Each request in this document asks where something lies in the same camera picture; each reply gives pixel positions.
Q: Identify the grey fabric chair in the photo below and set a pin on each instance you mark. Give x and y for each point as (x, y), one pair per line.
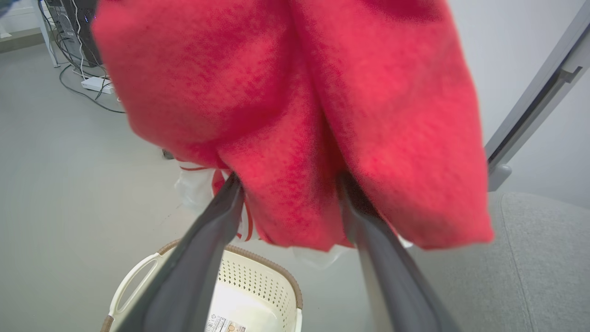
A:
(530, 276)

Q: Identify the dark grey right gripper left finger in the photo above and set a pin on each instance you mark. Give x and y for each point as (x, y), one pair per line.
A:
(184, 286)

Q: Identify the black computer tower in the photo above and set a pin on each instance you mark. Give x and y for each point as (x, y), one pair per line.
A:
(69, 27)

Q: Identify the white power strip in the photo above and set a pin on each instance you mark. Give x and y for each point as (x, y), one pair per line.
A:
(97, 85)

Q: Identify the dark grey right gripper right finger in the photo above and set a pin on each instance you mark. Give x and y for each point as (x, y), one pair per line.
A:
(396, 286)

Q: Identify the cream perforated laundry basket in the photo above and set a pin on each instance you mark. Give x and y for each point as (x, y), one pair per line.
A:
(258, 281)

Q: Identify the red item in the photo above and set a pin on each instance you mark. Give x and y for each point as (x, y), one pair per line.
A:
(276, 115)

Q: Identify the grey metal frame bar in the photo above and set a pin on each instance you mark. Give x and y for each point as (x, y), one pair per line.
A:
(534, 101)

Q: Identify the printed label in basket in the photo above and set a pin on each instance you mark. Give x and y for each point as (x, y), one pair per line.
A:
(226, 325)

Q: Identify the white partition panel with foot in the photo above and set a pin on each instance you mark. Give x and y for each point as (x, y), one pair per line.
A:
(498, 46)

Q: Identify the white furniture leg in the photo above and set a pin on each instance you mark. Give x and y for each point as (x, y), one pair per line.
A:
(48, 37)

